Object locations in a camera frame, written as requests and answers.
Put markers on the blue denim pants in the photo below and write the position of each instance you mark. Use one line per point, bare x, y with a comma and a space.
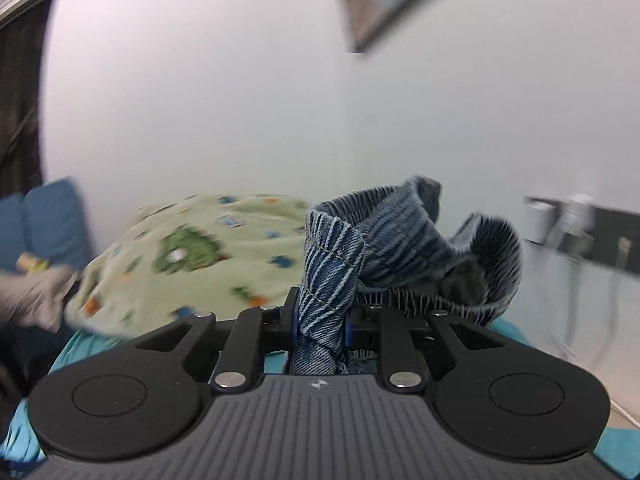
330, 260

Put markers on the dark barred window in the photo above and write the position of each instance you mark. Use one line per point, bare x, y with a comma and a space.
20, 110

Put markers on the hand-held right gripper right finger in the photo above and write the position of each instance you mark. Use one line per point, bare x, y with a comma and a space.
357, 332

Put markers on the grey cloth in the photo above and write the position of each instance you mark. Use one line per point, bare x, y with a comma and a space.
30, 295

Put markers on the green printed fleece blanket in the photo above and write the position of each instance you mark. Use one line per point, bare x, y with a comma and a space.
200, 260

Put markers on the framed gold leaf picture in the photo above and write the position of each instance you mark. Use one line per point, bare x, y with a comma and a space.
380, 0

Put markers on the black wall socket panel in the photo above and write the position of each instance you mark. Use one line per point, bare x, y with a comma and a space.
610, 240

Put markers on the teal printed bed sheet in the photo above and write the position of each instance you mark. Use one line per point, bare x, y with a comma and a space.
25, 410

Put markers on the white power adapter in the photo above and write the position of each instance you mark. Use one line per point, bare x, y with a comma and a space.
575, 220
537, 220

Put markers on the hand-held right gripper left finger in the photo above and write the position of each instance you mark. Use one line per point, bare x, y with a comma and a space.
287, 322

